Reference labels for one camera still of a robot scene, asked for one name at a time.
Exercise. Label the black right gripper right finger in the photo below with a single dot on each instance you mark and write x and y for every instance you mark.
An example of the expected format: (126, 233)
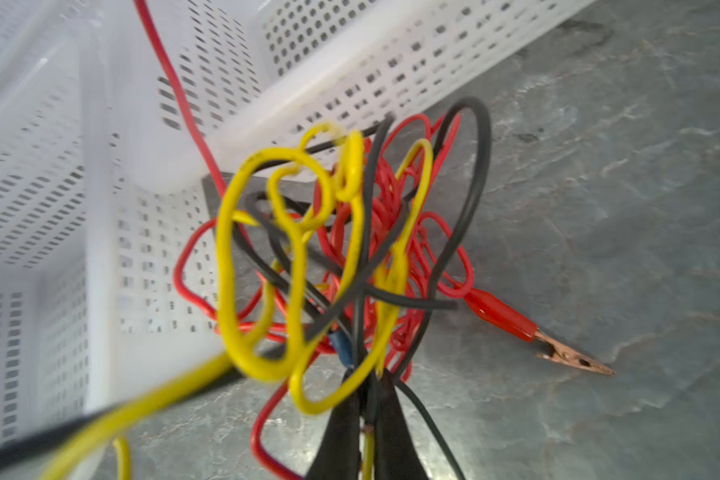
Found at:
(395, 457)

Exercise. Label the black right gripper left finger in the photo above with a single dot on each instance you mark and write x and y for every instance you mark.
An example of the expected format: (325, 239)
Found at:
(338, 455)

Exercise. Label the white basket front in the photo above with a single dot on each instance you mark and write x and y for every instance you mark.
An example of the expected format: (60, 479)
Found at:
(89, 314)

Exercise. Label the white basket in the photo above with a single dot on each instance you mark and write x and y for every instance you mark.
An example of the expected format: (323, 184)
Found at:
(260, 73)
(89, 314)
(29, 30)

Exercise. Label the white basket back right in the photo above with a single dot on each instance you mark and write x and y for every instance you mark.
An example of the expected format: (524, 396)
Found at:
(260, 73)

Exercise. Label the white basket back left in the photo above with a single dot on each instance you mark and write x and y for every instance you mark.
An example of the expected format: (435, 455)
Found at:
(29, 30)

